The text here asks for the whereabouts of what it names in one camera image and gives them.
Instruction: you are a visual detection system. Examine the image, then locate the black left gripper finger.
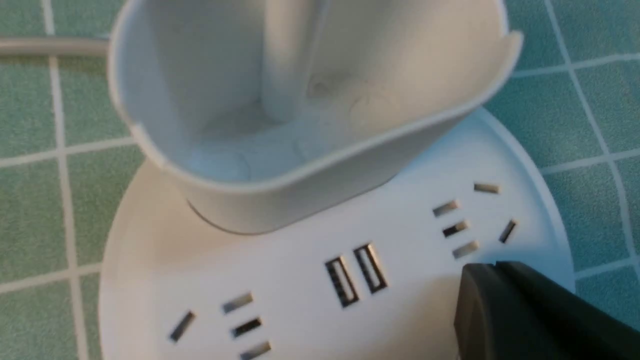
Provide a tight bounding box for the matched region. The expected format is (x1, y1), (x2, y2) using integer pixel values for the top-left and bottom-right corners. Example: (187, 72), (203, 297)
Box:
(454, 261), (640, 360)

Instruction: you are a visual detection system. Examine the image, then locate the white desk lamp base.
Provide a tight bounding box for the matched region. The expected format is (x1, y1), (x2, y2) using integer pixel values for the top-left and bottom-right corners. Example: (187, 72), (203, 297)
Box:
(98, 0), (576, 360)

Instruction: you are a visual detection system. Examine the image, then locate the grey power cable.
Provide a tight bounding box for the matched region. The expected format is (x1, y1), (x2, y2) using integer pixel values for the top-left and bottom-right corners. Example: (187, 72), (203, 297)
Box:
(0, 36), (111, 56)

